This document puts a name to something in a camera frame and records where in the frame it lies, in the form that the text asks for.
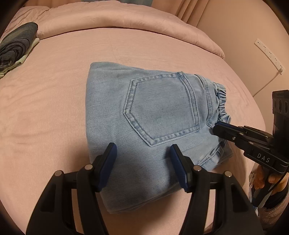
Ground light blue denim pants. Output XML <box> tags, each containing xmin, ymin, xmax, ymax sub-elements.
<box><xmin>85</xmin><ymin>62</ymin><xmax>232</xmax><ymax>213</ymax></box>

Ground person right hand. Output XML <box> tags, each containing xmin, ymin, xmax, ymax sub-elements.
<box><xmin>253</xmin><ymin>165</ymin><xmax>288</xmax><ymax>195</ymax></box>

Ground pink curtain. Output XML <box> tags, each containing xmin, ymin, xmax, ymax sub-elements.
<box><xmin>151</xmin><ymin>0</ymin><xmax>209</xmax><ymax>27</ymax></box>

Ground folded pale green garment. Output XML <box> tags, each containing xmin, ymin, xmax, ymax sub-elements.
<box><xmin>0</xmin><ymin>38</ymin><xmax>40</xmax><ymax>79</ymax></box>

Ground pink duvet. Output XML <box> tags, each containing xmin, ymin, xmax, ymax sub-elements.
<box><xmin>4</xmin><ymin>1</ymin><xmax>225</xmax><ymax>58</ymax></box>

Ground folded dark denim jeans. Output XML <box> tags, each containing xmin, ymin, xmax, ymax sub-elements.
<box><xmin>1</xmin><ymin>22</ymin><xmax>38</xmax><ymax>72</ymax></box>

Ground black tracking camera box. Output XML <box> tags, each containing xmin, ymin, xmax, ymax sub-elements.
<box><xmin>272</xmin><ymin>90</ymin><xmax>289</xmax><ymax>162</ymax></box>

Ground white power cable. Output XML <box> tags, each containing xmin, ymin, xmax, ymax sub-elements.
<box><xmin>252</xmin><ymin>69</ymin><xmax>284</xmax><ymax>97</ymax></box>

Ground white wall power strip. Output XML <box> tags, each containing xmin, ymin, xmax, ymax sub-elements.
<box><xmin>254</xmin><ymin>39</ymin><xmax>286</xmax><ymax>74</ymax></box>

